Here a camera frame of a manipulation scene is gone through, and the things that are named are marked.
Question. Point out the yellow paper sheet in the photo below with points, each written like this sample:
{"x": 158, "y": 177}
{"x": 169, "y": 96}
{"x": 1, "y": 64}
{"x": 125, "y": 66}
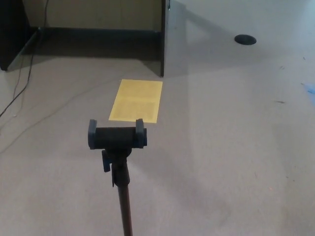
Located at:
{"x": 137, "y": 98}

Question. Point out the dark wooden desk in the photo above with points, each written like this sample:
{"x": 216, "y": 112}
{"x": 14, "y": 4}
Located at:
{"x": 9, "y": 37}

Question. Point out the black round floor disc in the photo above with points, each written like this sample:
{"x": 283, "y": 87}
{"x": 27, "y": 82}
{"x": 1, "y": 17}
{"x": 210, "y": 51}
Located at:
{"x": 245, "y": 39}

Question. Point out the black tripod with phone holder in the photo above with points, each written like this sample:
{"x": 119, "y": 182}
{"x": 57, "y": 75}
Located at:
{"x": 115, "y": 140}

